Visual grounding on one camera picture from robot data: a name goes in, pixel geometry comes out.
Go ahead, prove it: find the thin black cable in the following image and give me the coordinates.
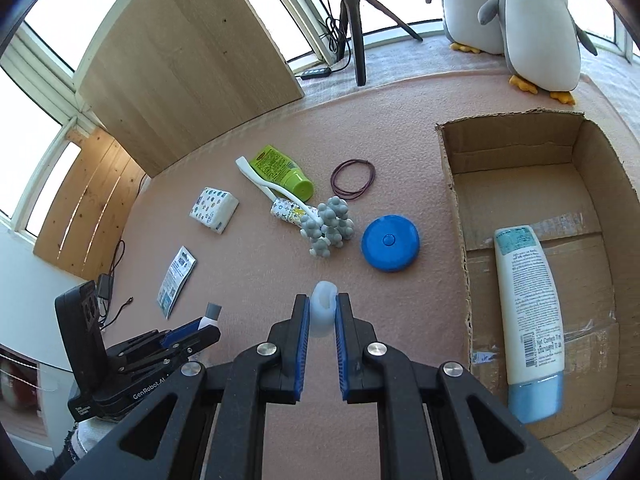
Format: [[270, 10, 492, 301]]
[[97, 240, 135, 331]]

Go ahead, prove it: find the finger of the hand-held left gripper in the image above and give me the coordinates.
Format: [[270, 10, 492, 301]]
[[115, 320, 202, 358], [122, 326, 222, 373]]

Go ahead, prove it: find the small penguin plush toy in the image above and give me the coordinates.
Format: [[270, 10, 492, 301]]
[[477, 0, 598, 107]]

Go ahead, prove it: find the green tube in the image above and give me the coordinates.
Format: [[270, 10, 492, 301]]
[[250, 145, 316, 202]]

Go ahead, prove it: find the white massager with grey balls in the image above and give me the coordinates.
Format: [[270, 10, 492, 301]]
[[235, 156, 357, 261]]

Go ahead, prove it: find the person's left hand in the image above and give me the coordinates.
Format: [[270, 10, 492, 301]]
[[75, 416, 123, 458]]

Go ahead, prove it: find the person's left forearm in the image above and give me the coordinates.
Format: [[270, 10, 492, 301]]
[[47, 435, 91, 480]]

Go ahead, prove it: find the blue and white sachet packet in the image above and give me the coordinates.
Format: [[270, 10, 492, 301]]
[[156, 246, 197, 320]]

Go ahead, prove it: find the blue round tape measure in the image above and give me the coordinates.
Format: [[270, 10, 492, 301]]
[[361, 214, 421, 274]]

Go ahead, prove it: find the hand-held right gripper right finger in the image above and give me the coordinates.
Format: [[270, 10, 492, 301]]
[[334, 292, 576, 480]]

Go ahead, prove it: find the grey plaid cloth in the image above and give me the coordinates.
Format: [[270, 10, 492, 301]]
[[300, 35, 640, 126]]

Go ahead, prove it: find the small white jar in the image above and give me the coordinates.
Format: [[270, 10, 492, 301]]
[[310, 280, 337, 337]]

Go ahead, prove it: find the cardboard box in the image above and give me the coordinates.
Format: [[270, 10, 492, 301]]
[[435, 107, 640, 471]]

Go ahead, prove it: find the wooden slat panel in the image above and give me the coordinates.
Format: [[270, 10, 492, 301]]
[[32, 125, 148, 281]]

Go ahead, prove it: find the brown hair tie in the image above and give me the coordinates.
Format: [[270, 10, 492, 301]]
[[330, 159, 376, 200]]

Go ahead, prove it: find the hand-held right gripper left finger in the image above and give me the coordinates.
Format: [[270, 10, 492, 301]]
[[60, 294, 311, 480]]

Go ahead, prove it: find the large penguin plush toy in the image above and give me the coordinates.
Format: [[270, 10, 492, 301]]
[[422, 0, 506, 56]]

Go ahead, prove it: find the small patterned tube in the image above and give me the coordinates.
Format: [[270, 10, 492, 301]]
[[270, 198, 321, 228]]

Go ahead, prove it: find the light wooden board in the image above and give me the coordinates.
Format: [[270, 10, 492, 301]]
[[75, 0, 306, 178]]

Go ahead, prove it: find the patterned tissue pack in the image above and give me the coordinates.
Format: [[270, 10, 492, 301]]
[[189, 186, 240, 235]]

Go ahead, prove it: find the white lotion bottle blue cap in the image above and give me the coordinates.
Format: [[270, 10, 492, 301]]
[[493, 224, 567, 425]]

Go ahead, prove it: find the black tripod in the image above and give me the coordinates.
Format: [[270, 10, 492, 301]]
[[332, 0, 425, 87]]

